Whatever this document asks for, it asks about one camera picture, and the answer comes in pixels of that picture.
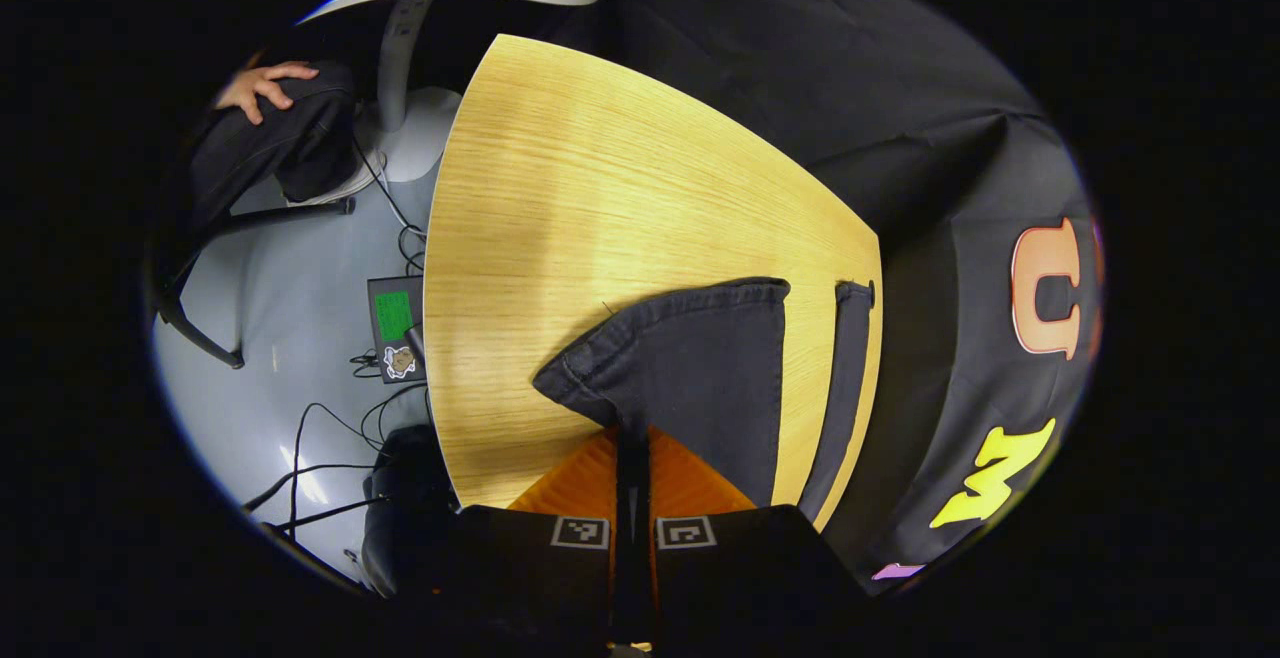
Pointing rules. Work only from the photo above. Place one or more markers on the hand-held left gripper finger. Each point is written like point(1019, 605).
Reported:
point(622, 578)
point(645, 578)

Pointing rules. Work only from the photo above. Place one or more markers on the black jeans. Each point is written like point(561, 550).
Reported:
point(700, 368)

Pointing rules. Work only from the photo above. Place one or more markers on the black bag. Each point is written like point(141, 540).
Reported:
point(410, 508)

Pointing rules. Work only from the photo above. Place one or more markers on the black box with green label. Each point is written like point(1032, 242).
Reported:
point(395, 313)

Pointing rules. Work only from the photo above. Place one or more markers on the black backdrop cloth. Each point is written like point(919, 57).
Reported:
point(900, 88)

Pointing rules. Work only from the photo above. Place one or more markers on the white desk leg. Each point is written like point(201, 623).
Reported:
point(405, 48)

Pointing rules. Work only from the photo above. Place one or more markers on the black chair frame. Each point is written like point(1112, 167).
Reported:
point(200, 338)

